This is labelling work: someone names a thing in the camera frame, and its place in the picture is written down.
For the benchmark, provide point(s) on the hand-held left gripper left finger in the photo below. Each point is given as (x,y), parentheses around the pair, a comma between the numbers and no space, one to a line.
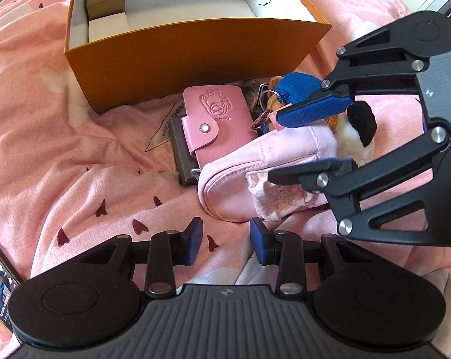
(194,240)

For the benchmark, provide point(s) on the pink printed blanket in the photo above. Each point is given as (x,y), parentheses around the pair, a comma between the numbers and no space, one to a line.
(79,157)

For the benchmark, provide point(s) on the pink zip pouch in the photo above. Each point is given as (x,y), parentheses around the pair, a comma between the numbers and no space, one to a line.
(248,160)

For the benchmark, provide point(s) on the small printed pink pouch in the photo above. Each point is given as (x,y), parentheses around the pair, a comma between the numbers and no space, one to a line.
(281,199)

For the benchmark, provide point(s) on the small white box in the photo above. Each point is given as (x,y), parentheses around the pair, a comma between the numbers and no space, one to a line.
(107,27)

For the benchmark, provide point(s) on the orange cardboard box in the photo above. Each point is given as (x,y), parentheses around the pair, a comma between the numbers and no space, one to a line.
(195,56)

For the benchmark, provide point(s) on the pink snap card wallet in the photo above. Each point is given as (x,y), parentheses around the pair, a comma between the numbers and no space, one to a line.
(218,119)

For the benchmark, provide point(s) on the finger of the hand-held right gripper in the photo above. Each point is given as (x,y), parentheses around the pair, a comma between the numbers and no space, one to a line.
(315,111)
(334,165)

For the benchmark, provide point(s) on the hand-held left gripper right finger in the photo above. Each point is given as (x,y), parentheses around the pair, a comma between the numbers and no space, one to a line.
(258,243)

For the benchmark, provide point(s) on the small brown box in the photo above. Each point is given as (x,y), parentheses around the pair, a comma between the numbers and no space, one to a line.
(105,0)

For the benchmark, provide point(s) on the grey wallet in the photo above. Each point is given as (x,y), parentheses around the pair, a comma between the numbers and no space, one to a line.
(180,149)

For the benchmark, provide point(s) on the black and white plush toy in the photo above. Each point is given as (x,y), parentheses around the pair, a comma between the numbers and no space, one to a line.
(360,119)

